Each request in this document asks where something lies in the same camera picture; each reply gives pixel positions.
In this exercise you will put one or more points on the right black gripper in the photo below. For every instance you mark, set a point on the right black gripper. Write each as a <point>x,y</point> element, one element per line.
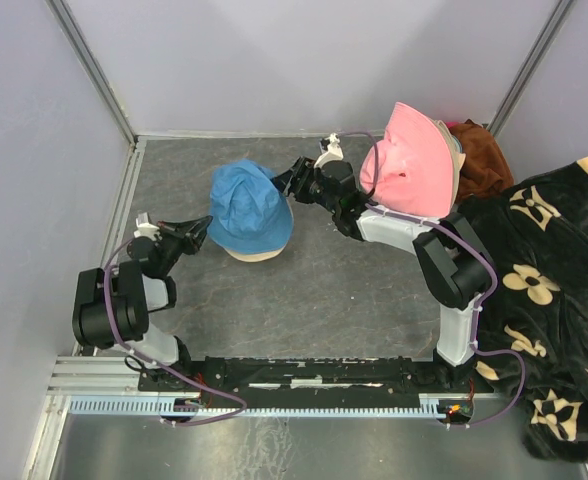
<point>302,170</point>

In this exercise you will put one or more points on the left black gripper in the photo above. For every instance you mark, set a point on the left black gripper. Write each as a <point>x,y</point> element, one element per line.
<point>195,230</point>

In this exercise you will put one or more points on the blue bucket hat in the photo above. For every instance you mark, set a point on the blue bucket hat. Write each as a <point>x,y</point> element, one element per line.
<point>250,216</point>

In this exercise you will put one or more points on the beige bucket hat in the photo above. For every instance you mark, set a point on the beige bucket hat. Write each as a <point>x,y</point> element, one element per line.
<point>254,257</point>

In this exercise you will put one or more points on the pink bucket hat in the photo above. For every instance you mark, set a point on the pink bucket hat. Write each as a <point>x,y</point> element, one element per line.
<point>410,170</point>

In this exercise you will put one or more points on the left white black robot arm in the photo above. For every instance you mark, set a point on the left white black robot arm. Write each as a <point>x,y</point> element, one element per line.
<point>113,304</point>

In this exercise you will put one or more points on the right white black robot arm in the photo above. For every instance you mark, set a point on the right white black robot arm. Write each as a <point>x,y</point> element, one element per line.
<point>455,265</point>

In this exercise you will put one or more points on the beige pink stacked hats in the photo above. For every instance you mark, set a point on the beige pink stacked hats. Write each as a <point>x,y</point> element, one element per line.
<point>457,155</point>

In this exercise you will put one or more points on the brown cloth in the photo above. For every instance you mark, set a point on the brown cloth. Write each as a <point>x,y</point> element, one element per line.
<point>485,172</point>

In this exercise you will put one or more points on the black floral blanket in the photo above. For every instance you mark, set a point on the black floral blanket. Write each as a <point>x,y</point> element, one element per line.
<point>534,328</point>

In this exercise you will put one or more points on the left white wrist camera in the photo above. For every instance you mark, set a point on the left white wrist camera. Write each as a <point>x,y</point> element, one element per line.
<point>146,228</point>

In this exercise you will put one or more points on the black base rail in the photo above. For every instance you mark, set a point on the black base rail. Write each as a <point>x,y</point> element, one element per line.
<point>314,382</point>

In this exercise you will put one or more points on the left aluminium corner post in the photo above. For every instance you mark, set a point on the left aluminium corner post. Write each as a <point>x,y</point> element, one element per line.
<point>63,14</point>

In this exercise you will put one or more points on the aluminium corner post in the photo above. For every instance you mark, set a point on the aluminium corner post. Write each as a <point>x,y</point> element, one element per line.
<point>544,40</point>
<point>63,14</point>

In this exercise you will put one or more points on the light blue cable duct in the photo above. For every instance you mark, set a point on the light blue cable duct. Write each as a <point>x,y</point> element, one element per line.
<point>423,406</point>

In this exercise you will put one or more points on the right aluminium corner post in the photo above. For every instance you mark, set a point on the right aluminium corner post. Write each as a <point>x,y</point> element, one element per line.
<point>544,40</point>

